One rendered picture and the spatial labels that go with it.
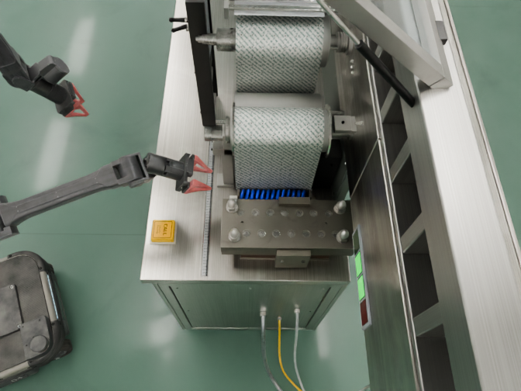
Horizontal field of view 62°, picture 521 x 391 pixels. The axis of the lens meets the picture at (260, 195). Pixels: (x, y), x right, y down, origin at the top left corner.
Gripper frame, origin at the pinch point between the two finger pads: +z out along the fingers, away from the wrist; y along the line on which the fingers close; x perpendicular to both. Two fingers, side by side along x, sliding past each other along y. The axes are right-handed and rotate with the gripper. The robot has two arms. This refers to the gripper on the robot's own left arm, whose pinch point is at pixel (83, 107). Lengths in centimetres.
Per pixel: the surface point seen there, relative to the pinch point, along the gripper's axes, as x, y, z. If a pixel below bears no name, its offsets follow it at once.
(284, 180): -45, -54, 21
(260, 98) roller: -52, -34, 8
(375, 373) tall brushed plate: -45, -112, 8
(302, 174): -50, -56, 20
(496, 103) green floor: -155, -4, 208
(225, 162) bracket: -31, -39, 17
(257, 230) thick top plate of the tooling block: -31, -63, 19
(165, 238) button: -3, -50, 16
